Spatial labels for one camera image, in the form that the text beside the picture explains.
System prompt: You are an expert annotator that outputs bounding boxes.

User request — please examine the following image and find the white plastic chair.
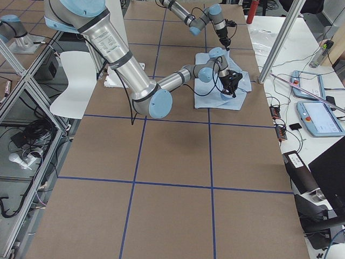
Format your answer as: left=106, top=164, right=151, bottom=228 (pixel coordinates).
left=50, top=51, right=97, bottom=119

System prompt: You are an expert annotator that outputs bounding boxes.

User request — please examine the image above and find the small black pad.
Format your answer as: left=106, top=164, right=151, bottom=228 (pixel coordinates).
left=289, top=123, right=302, bottom=131

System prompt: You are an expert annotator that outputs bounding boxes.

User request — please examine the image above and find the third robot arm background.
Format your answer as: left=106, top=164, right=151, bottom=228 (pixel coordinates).
left=1, top=15, right=28, bottom=43

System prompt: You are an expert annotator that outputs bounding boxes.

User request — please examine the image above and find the orange electronics board upper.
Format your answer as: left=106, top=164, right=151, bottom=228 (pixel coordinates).
left=270, top=106, right=281, bottom=119

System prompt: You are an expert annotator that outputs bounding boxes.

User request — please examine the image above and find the white power strip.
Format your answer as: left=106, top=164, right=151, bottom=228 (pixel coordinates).
left=9, top=151, right=43, bottom=170

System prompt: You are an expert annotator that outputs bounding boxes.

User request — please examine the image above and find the red fire extinguisher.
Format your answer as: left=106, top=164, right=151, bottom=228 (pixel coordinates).
left=246, top=0, right=259, bottom=24

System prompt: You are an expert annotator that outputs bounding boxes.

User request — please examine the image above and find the green capped bottle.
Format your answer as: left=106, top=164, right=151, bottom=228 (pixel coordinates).
left=309, top=39, right=334, bottom=68

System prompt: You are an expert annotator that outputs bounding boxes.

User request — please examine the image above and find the aluminium frame post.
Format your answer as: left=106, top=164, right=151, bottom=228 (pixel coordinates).
left=258, top=0, right=306, bottom=84

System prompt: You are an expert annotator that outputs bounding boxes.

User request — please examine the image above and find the black monitor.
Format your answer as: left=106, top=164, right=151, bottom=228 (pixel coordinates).
left=308, top=138, right=344, bottom=215

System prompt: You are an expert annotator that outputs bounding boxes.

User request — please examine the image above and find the black box on floor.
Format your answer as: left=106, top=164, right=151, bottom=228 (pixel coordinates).
left=47, top=59, right=59, bottom=78

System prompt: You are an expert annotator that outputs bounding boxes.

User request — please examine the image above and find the upper teach pendant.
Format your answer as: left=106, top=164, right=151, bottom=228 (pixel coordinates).
left=291, top=70, right=326, bottom=99

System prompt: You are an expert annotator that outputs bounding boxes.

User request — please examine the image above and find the black power adapter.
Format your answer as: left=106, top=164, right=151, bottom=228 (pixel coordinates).
left=10, top=132, right=27, bottom=148

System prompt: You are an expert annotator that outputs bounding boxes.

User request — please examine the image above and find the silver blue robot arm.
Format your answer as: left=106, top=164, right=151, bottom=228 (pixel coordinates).
left=44, top=1, right=243, bottom=118
left=159, top=0, right=237, bottom=51

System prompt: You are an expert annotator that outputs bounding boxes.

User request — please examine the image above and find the lower teach pendant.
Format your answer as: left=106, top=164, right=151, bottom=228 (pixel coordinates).
left=296, top=101, right=344, bottom=137

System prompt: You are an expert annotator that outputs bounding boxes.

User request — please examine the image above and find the orange electronics board lower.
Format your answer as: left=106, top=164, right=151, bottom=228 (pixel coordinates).
left=275, top=125, right=287, bottom=142

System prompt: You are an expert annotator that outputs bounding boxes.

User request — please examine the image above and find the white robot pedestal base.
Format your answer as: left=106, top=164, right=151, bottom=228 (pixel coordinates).
left=103, top=0, right=146, bottom=88

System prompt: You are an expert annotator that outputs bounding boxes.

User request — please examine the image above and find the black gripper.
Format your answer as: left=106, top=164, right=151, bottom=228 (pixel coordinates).
left=215, top=19, right=238, bottom=51
left=220, top=70, right=243, bottom=98

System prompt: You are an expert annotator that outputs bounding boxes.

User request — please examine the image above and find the teach pendant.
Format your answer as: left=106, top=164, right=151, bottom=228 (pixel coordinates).
left=296, top=101, right=344, bottom=137
left=291, top=70, right=326, bottom=99

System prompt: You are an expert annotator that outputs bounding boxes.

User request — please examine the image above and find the orange electronics board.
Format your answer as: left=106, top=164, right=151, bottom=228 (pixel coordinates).
left=270, top=106, right=281, bottom=119
left=275, top=125, right=287, bottom=142

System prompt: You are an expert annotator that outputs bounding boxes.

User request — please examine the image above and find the light blue button-up shirt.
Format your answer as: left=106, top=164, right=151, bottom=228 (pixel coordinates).
left=194, top=51, right=252, bottom=111

